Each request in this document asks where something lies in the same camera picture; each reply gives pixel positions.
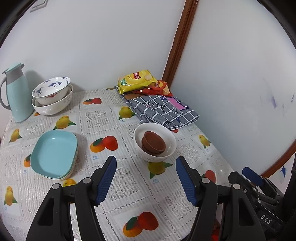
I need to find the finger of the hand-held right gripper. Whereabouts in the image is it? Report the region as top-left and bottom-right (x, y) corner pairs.
(228, 171), (258, 194)
(242, 166), (284, 200)

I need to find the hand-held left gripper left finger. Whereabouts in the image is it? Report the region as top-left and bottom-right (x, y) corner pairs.
(25, 156), (117, 241)

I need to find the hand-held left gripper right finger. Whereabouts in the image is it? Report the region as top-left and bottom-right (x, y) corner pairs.
(175, 156), (266, 241)

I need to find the green square plate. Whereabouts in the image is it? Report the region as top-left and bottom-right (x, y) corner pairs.
(35, 139), (79, 181)

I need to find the white patterned bowl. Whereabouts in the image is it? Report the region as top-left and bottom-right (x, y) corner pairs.
(134, 123), (177, 163)

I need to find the small brown bowl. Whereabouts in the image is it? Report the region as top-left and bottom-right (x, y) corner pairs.
(142, 131), (167, 156)

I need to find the light blue rectangular dish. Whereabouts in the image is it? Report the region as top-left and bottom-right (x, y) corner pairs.
(30, 130), (78, 179)

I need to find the fruit print tablecloth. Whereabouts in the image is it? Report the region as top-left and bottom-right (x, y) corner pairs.
(0, 88), (234, 241)

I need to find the brown wooden baseboard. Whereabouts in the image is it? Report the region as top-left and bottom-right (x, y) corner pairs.
(260, 146), (296, 179)

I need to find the grey checked cloth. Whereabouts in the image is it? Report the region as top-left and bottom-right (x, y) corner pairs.
(114, 86), (200, 131)

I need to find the large white bowl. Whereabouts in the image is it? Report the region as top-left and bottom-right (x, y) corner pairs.
(32, 85), (73, 116)

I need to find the red chip bag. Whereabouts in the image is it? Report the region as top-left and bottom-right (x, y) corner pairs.
(129, 80), (173, 96)

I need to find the yellow chip bag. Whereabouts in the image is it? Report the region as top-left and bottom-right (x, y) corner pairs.
(118, 69), (158, 94)

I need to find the blue and red painted bowl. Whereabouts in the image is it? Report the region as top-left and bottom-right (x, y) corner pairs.
(32, 76), (71, 105)

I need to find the light blue thermos jug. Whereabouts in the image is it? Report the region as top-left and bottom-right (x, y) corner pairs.
(0, 62), (34, 123)

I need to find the brown wooden corner trim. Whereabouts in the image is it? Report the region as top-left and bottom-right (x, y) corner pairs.
(162, 0), (199, 90)

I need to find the white wall switch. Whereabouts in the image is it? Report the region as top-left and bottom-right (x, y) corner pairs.
(30, 0), (49, 12)

